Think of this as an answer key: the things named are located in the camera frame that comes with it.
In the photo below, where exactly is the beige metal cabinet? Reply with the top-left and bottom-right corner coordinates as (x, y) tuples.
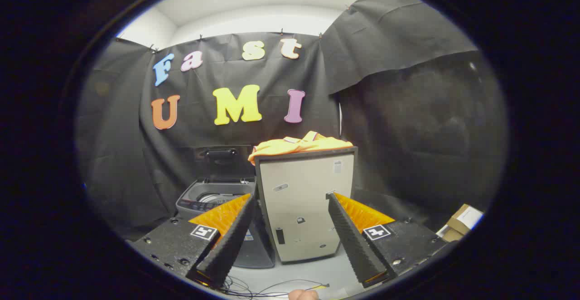
(254, 147), (358, 264)

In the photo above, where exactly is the orange polo shirt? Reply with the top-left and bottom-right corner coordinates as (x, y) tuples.
(248, 131), (354, 165)

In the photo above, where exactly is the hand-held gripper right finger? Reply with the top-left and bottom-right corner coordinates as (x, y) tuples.
(326, 192), (448, 288)

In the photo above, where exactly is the thin black cable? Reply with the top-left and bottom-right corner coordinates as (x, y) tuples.
(222, 275), (331, 299)

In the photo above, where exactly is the grey washing machine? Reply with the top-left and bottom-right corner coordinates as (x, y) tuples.
(176, 178), (276, 269)

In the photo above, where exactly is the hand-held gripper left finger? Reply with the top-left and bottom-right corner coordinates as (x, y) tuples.
(131, 194), (260, 289)

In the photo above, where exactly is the cardboard box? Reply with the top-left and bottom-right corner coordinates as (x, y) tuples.
(437, 204), (484, 242)

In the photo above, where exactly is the black backdrop cloth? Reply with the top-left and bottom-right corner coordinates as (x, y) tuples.
(75, 0), (508, 242)

